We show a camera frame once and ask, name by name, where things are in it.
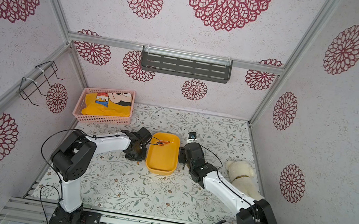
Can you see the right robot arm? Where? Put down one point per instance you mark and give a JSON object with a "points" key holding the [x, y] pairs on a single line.
{"points": [[246, 209]]}

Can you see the yellow printed cloth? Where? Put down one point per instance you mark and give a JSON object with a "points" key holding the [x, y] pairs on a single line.
{"points": [[108, 104]]}

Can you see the white plush toy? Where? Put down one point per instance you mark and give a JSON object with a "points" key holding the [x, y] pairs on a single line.
{"points": [[241, 175]]}

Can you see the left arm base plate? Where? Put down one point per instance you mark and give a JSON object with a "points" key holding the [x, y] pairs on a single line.
{"points": [[60, 216]]}

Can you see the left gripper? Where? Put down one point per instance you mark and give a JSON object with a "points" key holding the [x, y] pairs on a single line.
{"points": [[129, 157]]}

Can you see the orange battery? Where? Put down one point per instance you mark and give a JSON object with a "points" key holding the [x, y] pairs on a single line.
{"points": [[162, 143]]}

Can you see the grey wall shelf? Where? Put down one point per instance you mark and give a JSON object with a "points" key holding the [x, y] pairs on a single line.
{"points": [[189, 65]]}

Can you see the black wire wall rack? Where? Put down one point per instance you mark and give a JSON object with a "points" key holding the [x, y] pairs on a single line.
{"points": [[29, 86]]}

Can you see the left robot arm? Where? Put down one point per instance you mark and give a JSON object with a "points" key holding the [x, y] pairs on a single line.
{"points": [[73, 156]]}

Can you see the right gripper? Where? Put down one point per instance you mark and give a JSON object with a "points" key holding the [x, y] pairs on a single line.
{"points": [[185, 152]]}

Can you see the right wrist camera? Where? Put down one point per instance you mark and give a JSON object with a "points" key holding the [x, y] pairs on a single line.
{"points": [[192, 137]]}

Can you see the yellow plastic storage box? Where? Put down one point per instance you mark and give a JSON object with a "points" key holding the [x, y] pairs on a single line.
{"points": [[163, 160]]}

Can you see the pink plastic basket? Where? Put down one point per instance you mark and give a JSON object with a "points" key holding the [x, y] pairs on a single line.
{"points": [[77, 112]]}

